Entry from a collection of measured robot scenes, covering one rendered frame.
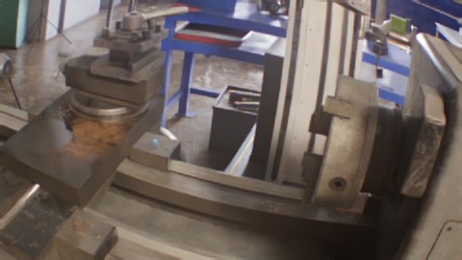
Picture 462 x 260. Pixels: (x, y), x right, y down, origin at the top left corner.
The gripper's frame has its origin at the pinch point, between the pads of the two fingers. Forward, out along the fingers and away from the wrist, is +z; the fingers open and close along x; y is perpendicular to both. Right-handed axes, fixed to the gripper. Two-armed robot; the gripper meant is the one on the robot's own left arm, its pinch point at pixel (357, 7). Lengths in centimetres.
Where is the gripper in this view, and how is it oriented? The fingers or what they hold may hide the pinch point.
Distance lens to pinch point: 94.1
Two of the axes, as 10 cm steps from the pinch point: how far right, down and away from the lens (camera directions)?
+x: 4.6, 1.9, -8.7
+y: -2.4, 9.7, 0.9
